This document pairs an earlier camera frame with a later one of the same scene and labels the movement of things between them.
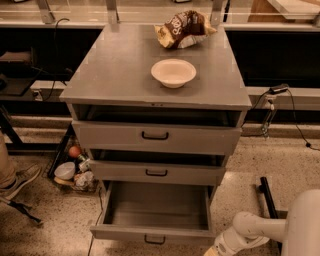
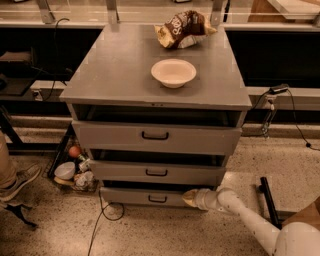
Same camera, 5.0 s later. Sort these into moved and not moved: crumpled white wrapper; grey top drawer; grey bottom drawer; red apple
Moved: grey bottom drawer
Not moved: crumpled white wrapper; grey top drawer; red apple
